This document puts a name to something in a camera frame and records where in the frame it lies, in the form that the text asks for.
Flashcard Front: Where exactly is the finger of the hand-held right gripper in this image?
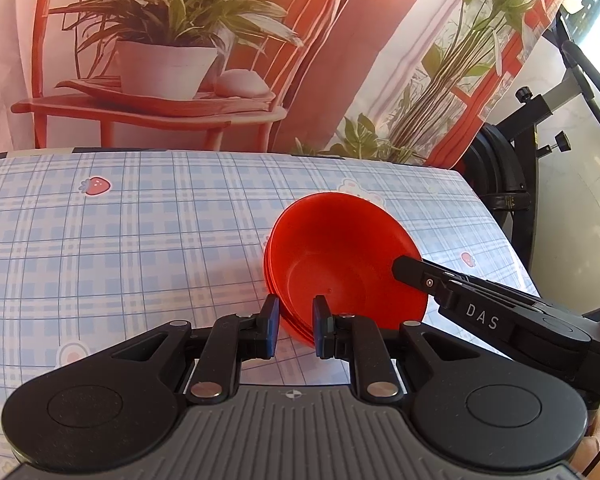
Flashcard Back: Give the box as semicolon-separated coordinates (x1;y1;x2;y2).
391;255;547;357

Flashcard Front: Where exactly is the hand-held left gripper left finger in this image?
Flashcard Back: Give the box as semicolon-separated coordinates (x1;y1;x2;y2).
111;294;282;404

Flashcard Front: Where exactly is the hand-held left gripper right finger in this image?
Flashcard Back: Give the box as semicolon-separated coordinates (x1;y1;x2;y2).
312;295;481;404

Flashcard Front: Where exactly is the black exercise bike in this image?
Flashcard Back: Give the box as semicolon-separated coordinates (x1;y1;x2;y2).
460;10;600;321

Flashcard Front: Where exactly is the checked bear print tablecloth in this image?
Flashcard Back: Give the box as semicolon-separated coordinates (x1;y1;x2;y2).
0;147;541;466

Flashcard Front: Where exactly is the printed plant backdrop cloth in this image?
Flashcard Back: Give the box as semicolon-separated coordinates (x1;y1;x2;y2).
0;0;586;168

